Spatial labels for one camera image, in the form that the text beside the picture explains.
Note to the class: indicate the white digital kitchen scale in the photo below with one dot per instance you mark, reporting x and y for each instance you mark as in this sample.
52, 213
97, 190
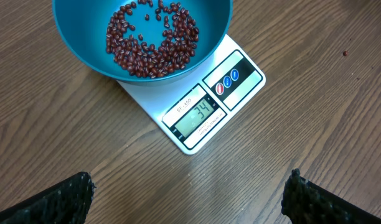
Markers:
192, 109

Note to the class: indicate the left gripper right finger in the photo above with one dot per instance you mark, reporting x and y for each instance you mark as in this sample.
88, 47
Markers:
304, 202

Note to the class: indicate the red beans in bowl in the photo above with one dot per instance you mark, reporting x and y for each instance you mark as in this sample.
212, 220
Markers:
164, 50

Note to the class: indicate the blue metal bowl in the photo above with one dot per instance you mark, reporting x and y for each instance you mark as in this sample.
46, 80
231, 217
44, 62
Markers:
82, 26

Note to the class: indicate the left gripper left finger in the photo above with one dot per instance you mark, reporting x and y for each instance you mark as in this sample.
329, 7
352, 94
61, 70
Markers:
65, 202

